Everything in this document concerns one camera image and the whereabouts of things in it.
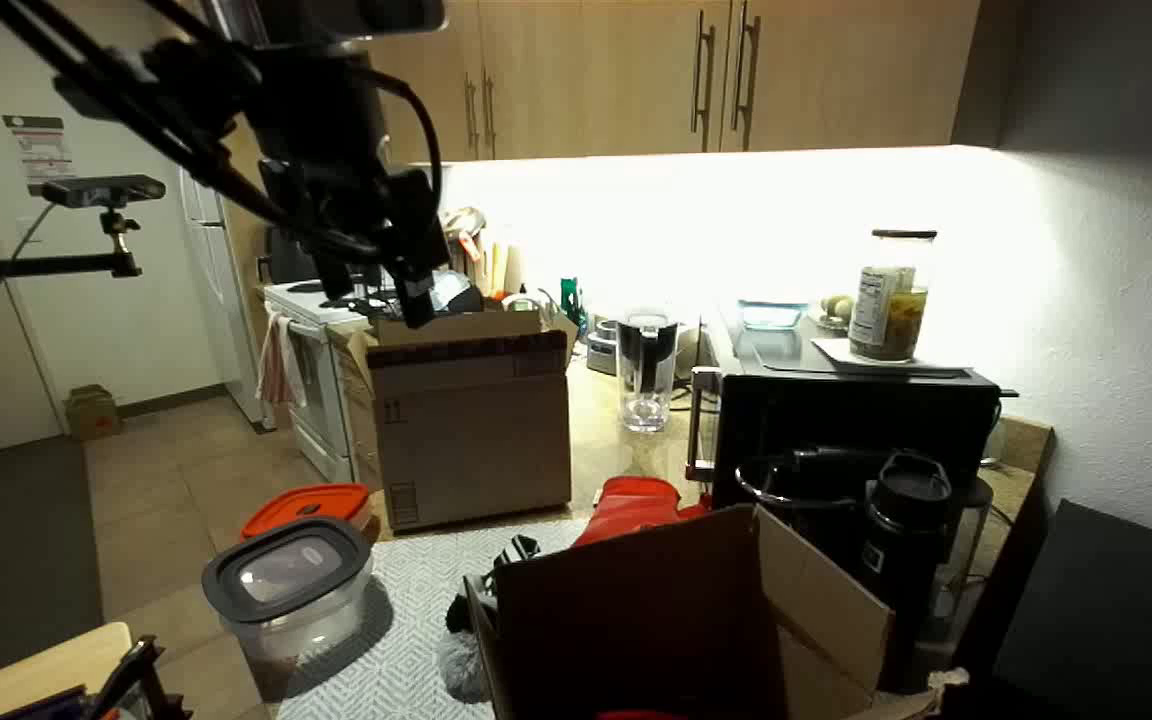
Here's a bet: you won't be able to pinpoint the holder with wooden utensils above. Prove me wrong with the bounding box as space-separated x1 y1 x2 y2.
439 204 529 304

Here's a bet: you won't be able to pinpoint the pale round fruit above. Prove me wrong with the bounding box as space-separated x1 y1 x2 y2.
812 293 860 334

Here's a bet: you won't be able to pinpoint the black round pot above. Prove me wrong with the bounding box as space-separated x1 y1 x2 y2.
734 445 880 563

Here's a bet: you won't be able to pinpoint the metal cabinet handle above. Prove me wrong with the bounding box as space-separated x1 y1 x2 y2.
734 7 763 135
459 73 486 157
477 73 502 157
688 7 720 135

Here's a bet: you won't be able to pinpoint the light wooden board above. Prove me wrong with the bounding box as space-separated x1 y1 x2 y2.
0 615 139 720

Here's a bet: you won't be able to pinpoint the white paper notice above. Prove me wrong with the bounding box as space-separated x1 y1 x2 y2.
3 111 77 182

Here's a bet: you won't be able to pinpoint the brown wooden cabinet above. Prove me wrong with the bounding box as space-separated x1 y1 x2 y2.
368 309 577 535

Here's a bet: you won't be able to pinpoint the clear water filter pitcher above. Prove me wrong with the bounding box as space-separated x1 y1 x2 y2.
611 309 685 436

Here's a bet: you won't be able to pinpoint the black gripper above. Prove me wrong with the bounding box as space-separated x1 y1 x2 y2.
285 157 453 333

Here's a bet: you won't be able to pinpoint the flat white tray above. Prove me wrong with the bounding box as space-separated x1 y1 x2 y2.
809 333 973 381

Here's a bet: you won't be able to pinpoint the glass jar with black lid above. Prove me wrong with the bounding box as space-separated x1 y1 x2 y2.
847 226 940 365

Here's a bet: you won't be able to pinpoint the orange plastic container lid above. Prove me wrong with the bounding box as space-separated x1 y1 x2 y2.
235 478 382 542

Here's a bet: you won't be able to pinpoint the black clamp stand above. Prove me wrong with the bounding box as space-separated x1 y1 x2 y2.
81 637 194 720

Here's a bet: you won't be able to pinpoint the black flat-topped stand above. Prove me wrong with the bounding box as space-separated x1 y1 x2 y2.
990 497 1152 720

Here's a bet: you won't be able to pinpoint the black stereo camera bar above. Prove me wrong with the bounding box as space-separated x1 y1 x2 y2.
28 171 167 213

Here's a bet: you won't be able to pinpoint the small green bottle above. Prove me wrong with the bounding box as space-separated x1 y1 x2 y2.
558 271 588 333

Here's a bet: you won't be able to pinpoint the silver toaster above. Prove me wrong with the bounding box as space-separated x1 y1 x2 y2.
584 316 625 375

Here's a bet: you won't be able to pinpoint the cardboard box with open flaps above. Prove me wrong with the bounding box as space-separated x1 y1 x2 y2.
467 498 900 720

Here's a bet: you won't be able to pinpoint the small brown cardboard box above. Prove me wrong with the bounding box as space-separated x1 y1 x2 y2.
59 381 130 445

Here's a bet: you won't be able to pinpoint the black insulated bottle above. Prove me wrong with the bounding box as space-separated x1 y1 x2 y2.
860 449 961 655

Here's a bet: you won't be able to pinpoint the glass container with blue lid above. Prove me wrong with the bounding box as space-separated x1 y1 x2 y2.
734 293 809 334

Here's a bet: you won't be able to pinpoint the grey patterned placemat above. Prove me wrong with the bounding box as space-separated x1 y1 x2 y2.
268 513 592 720

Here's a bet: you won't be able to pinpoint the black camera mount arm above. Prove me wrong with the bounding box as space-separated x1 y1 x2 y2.
0 204 149 287

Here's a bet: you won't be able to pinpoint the wooden upper cabinets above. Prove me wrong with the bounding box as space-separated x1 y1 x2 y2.
359 0 990 163

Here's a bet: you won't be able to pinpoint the clear container with grey lid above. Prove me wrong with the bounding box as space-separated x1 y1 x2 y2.
196 515 398 703

